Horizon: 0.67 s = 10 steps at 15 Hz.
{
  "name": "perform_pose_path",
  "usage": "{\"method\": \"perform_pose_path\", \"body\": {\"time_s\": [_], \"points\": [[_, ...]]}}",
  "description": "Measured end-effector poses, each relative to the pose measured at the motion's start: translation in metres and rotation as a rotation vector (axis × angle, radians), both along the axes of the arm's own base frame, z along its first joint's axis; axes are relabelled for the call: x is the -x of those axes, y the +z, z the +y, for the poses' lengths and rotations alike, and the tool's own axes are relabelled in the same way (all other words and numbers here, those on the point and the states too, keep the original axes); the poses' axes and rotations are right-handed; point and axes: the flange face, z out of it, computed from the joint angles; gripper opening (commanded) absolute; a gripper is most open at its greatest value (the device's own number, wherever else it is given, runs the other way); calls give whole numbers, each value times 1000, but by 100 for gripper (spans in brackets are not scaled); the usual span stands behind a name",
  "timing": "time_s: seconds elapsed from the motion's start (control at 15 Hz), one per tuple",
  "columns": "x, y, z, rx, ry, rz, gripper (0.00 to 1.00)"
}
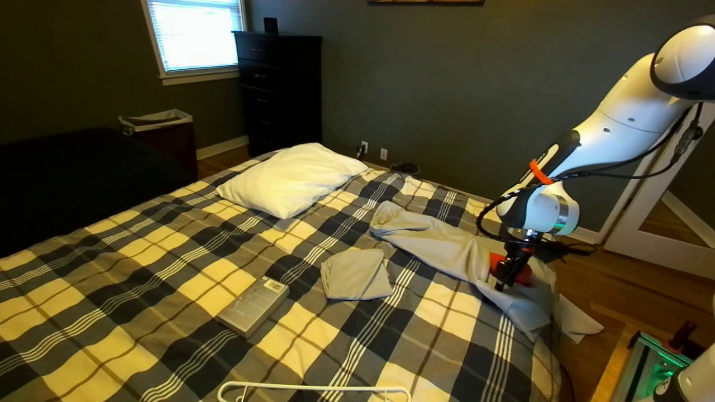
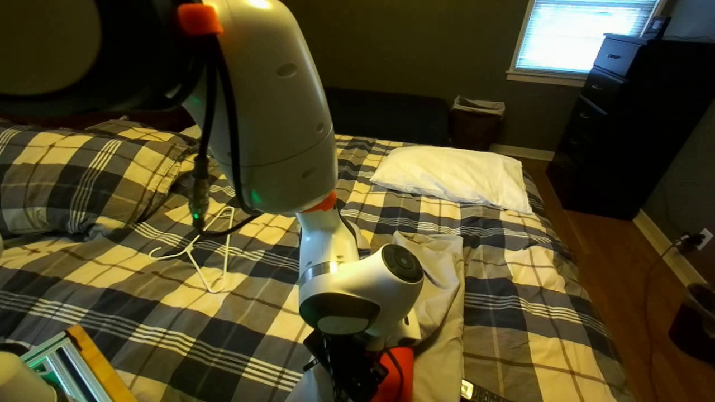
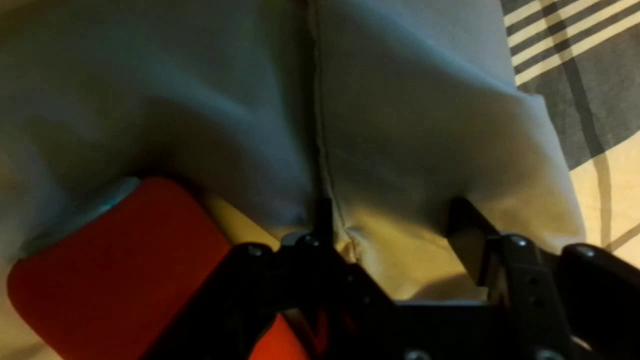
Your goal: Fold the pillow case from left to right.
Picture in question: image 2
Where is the white wire clothes hanger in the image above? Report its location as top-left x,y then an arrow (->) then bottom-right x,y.
150,206 -> 254,296

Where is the plaid covered pillow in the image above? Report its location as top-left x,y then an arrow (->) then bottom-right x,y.
0,120 -> 195,238

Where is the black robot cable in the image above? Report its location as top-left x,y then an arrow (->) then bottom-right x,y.
188,43 -> 264,242

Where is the grey pillow case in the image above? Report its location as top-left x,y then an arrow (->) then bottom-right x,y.
285,229 -> 468,402

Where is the orange plastic baseball bat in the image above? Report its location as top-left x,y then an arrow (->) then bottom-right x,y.
372,346 -> 412,402

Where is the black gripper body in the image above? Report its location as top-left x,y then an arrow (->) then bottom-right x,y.
304,330 -> 387,402

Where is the white pillow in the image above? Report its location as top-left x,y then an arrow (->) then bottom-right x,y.
370,145 -> 532,212

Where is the black tall dresser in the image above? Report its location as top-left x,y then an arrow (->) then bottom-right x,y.
548,35 -> 715,222

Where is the plaid checkered bed comforter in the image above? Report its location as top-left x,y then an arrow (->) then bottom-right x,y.
0,137 -> 629,402

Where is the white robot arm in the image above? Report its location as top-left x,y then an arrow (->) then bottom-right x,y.
0,0 -> 425,402

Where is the green framed wooden stand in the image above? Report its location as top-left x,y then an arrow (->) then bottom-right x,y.
23,324 -> 137,402

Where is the dark low couch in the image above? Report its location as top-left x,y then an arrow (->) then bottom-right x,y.
326,87 -> 449,145

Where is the window with white frame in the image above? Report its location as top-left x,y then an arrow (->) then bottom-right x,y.
506,0 -> 663,87

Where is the dark bin with liner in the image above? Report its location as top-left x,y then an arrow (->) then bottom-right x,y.
450,95 -> 504,150

